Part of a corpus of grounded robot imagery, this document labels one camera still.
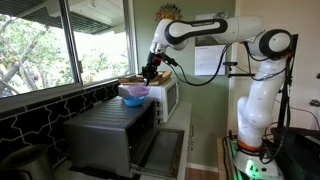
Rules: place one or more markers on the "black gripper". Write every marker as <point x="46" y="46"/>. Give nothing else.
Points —
<point x="150" y="68"/>

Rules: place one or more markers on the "purple plastic bowl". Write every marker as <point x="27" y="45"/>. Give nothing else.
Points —
<point x="138" y="90"/>

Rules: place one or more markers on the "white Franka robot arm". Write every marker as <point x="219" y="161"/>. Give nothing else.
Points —
<point x="256" y="100"/>

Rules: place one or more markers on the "wooden serving tray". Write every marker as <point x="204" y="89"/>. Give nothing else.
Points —
<point x="160" y="79"/>

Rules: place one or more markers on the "blue plastic bowl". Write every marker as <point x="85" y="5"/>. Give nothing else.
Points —
<point x="133" y="101"/>

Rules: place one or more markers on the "white microwave oven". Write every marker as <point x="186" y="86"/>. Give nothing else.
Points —
<point x="166" y="100"/>

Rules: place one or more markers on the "silver toaster oven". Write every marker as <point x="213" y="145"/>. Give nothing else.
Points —
<point x="100" y="133"/>

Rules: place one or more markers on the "black upright pole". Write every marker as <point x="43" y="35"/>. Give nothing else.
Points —
<point x="287" y="83"/>

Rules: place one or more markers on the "dark metal pot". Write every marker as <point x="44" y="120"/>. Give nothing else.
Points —
<point x="23" y="163"/>

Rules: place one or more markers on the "black equipment box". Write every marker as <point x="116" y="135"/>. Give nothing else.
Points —
<point x="296" y="150"/>

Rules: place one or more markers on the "white wall calendar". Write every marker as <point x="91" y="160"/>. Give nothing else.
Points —
<point x="210" y="60"/>

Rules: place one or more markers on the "sun wall decoration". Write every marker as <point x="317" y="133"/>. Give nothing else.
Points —
<point x="168" y="11"/>

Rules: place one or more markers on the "window frame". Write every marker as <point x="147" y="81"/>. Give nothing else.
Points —
<point x="71" y="50"/>

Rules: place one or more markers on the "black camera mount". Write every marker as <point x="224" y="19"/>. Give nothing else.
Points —
<point x="233" y="68"/>

